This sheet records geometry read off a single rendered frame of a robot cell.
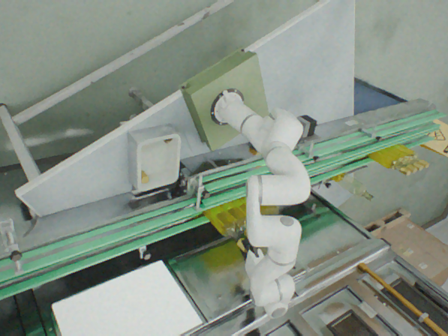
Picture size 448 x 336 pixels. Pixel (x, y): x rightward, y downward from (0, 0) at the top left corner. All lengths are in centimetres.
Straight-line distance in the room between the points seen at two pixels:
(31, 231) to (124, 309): 41
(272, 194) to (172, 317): 60
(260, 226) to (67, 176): 74
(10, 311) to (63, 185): 44
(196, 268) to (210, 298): 14
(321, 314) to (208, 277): 44
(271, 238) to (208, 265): 57
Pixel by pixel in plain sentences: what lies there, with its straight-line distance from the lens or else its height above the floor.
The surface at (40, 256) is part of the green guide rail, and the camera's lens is 143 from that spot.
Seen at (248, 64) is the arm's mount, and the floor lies 85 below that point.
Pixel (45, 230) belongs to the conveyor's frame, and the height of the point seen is 83.
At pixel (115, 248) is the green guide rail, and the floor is 94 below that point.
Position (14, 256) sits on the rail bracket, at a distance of 128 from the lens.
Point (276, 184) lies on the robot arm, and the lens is 104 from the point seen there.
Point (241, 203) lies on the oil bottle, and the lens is 163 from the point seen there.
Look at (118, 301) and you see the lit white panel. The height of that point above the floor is 109.
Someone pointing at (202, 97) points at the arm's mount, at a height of 84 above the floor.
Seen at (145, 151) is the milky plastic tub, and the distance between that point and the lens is 150.
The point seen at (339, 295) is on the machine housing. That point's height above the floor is 145.
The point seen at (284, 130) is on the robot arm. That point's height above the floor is 122.
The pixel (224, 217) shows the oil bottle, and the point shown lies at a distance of 155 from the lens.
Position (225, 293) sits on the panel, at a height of 125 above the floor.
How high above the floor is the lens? 193
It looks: 41 degrees down
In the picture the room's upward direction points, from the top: 132 degrees clockwise
